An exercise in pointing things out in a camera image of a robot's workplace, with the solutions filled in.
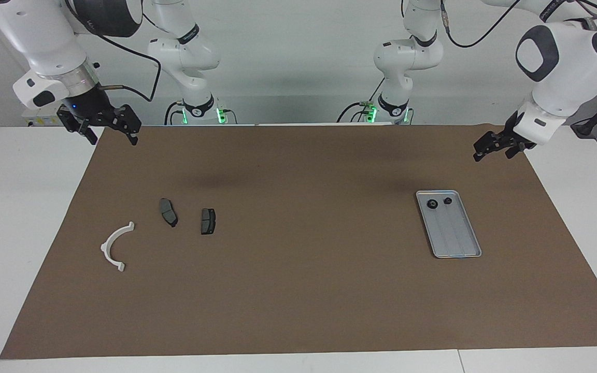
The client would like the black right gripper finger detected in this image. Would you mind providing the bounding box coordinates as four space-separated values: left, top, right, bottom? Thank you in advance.
56 106 98 146
112 104 142 147

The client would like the silver metal tray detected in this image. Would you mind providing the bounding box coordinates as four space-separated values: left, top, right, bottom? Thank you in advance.
416 190 482 259

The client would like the dark curved brake pad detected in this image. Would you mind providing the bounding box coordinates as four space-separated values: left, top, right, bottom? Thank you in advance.
159 198 178 228

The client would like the brown table mat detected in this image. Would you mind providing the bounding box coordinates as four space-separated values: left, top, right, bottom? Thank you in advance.
0 124 597 360

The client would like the black right base cable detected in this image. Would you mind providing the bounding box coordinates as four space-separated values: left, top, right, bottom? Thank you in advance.
164 101 185 125

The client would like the black base cable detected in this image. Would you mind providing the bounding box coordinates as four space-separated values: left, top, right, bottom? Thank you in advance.
164 101 185 125
337 78 386 123

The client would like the white wall socket box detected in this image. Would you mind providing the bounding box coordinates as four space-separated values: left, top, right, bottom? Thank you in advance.
21 102 79 126

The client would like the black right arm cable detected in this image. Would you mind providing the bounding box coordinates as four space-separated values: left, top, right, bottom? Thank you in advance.
63 0 162 103

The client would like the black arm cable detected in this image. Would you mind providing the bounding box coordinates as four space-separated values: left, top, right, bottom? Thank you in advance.
63 0 162 103
436 0 597 49

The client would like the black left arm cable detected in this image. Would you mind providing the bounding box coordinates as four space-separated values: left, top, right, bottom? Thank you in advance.
436 0 597 49

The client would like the white curved plastic bracket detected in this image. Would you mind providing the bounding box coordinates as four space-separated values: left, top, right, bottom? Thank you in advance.
101 222 135 272

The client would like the black left base cable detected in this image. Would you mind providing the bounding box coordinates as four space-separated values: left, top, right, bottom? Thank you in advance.
337 78 386 123

